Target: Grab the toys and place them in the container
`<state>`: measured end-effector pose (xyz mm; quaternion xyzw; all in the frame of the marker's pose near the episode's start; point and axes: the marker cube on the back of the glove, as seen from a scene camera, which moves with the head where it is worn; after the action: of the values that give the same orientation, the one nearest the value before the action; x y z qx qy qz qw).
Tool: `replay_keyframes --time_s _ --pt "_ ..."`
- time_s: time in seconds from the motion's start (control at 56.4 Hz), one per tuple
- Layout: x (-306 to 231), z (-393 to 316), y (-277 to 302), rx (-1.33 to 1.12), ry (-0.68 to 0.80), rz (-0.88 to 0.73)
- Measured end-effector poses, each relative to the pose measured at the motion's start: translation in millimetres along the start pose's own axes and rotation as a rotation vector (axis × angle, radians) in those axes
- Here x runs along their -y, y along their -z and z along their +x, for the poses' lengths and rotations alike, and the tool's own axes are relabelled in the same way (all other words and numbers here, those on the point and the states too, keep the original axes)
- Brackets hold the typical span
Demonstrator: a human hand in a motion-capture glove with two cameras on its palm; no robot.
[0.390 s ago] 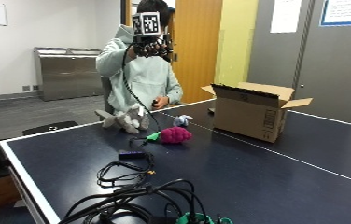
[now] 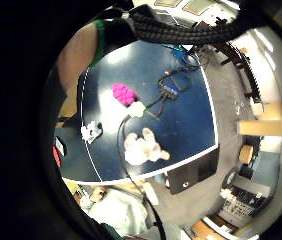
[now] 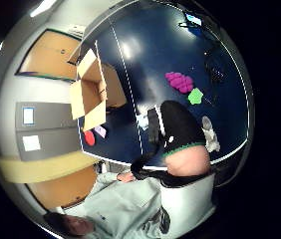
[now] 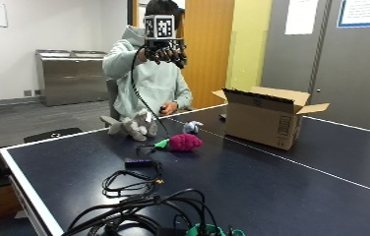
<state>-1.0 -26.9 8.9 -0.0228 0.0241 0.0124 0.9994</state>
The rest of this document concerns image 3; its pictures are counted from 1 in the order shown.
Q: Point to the white small packet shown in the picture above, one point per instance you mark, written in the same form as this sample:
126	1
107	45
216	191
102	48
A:
142	121

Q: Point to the grey wall cabinet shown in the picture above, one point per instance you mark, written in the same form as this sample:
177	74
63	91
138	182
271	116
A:
46	131

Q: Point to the red toy fruit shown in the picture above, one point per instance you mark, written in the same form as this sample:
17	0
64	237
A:
89	137

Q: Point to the lilac toy block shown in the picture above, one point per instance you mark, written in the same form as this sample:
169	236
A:
100	131

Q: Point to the open cardboard box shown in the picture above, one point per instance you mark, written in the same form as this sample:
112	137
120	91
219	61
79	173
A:
89	94

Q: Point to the white paper sheet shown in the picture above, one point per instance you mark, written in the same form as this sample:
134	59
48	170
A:
28	116
31	143

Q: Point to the closed cardboard box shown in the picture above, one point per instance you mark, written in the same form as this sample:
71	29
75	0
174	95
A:
114	88

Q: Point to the the person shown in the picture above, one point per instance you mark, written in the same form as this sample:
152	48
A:
124	205

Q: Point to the purple toy grapes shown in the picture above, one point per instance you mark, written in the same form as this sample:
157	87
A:
179	82

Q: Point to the green toy vegetable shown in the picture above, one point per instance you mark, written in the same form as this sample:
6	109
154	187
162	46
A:
195	96

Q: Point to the wooden door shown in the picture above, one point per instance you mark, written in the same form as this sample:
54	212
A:
64	189
49	56

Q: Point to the grey soft toy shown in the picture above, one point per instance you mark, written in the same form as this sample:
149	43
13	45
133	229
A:
211	135

